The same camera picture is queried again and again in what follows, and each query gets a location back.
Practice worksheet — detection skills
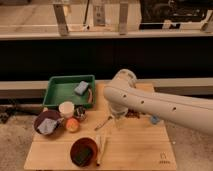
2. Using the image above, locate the silver fork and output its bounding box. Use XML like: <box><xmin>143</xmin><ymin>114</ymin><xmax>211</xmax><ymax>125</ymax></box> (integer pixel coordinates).
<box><xmin>94</xmin><ymin>116</ymin><xmax>113</xmax><ymax>131</ymax></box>

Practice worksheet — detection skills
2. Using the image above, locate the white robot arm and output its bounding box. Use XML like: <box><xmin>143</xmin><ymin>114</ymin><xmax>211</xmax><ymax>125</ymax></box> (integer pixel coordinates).
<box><xmin>103</xmin><ymin>69</ymin><xmax>213</xmax><ymax>135</ymax></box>

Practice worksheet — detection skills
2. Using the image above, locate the purple bowl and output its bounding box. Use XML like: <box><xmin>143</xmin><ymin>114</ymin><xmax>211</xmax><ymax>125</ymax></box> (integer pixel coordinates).
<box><xmin>34</xmin><ymin>110</ymin><xmax>63</xmax><ymax>135</ymax></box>

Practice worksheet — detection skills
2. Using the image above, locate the brown bowl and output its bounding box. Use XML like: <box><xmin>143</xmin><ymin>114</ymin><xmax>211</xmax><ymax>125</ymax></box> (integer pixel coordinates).
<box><xmin>70</xmin><ymin>137</ymin><xmax>98</xmax><ymax>167</ymax></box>

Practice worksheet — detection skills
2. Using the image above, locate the blue cloth in bowl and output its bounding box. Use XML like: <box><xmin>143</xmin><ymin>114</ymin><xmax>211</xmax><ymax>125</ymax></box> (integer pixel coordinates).
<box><xmin>37</xmin><ymin>118</ymin><xmax>57</xmax><ymax>135</ymax></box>

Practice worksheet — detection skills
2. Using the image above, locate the dark sponge in bowl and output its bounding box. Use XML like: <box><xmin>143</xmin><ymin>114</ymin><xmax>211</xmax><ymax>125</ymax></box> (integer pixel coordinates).
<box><xmin>73</xmin><ymin>146</ymin><xmax>93</xmax><ymax>166</ymax></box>

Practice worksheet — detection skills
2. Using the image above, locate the orange carrot in tray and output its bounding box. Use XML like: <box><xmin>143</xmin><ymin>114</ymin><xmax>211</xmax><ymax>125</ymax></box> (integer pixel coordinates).
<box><xmin>87</xmin><ymin>88</ymin><xmax>93</xmax><ymax>103</ymax></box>

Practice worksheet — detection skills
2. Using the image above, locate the blue sponge in tray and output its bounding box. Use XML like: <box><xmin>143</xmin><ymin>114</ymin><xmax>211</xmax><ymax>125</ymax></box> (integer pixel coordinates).
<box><xmin>74</xmin><ymin>81</ymin><xmax>89</xmax><ymax>95</ymax></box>

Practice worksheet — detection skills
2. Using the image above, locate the green plastic tray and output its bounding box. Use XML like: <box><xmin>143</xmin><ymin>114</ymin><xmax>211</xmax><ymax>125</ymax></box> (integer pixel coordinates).
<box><xmin>43</xmin><ymin>75</ymin><xmax>95</xmax><ymax>109</ymax></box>

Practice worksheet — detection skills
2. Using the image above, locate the dark patterned small cup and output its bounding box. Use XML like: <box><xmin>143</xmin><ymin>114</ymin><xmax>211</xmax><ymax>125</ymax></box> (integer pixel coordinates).
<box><xmin>74</xmin><ymin>106</ymin><xmax>86</xmax><ymax>122</ymax></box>

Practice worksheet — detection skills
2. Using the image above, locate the brown grape bunch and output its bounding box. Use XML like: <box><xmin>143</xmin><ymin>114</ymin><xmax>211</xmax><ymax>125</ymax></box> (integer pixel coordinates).
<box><xmin>125</xmin><ymin>110</ymin><xmax>140</xmax><ymax>119</ymax></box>

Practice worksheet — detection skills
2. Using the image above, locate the white cup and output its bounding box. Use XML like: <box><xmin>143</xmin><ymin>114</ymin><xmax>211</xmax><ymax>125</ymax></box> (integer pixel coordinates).
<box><xmin>59</xmin><ymin>101</ymin><xmax>74</xmax><ymax>118</ymax></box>

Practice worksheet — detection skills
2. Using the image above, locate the orange peach fruit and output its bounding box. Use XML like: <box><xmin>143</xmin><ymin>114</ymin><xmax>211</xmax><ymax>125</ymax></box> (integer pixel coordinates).
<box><xmin>66</xmin><ymin>118</ymin><xmax>80</xmax><ymax>132</ymax></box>

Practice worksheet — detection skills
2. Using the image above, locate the wooden spatula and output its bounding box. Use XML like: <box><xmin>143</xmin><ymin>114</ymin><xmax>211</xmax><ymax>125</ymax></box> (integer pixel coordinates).
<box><xmin>96</xmin><ymin>135</ymin><xmax>107</xmax><ymax>166</ymax></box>

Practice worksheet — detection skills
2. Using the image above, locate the blue plastic toy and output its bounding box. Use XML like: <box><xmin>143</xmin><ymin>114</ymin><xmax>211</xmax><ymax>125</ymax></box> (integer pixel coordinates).
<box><xmin>150</xmin><ymin>116</ymin><xmax>160</xmax><ymax>125</ymax></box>

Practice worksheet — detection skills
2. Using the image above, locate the wooden cutting board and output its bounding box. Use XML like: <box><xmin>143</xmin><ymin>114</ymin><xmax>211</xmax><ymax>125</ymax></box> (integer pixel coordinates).
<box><xmin>24</xmin><ymin>83</ymin><xmax>177</xmax><ymax>171</ymax></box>

